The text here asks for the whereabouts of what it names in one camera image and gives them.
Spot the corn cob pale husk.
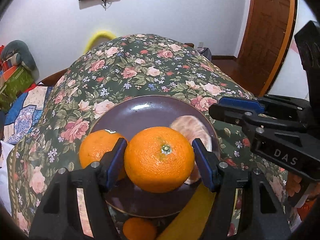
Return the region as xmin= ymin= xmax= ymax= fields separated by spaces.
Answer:
xmin=157 ymin=183 xmax=215 ymax=240

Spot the large orange with stem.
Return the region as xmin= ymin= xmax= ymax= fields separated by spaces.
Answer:
xmin=124 ymin=127 xmax=195 ymax=193

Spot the peeled pomelo wedge on plate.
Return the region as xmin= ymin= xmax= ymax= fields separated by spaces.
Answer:
xmin=169 ymin=115 xmax=213 ymax=185

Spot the large orange left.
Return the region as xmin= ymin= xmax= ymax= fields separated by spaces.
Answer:
xmin=79 ymin=129 xmax=127 ymax=168

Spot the small mandarin orange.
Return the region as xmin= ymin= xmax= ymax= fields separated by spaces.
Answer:
xmin=123 ymin=217 xmax=157 ymax=240

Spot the brown wooden door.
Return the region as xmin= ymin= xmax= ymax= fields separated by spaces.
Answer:
xmin=238 ymin=0 xmax=297 ymax=96

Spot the dark purple plate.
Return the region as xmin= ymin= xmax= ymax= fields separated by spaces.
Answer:
xmin=91 ymin=95 xmax=220 ymax=218

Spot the blue patchwork quilt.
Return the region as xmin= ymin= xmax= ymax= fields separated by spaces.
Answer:
xmin=3 ymin=86 xmax=53 ymax=145

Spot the floral green tablecloth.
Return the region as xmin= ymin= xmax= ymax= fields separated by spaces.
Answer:
xmin=7 ymin=33 xmax=298 ymax=240

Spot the green gift box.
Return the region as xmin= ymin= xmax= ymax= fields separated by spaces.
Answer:
xmin=1 ymin=67 xmax=34 ymax=113

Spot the yellow fuzzy hoop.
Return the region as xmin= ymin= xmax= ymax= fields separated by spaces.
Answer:
xmin=84 ymin=30 xmax=117 ymax=54

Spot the grey plush toy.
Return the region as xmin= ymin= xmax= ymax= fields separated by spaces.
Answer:
xmin=1 ymin=40 xmax=39 ymax=76

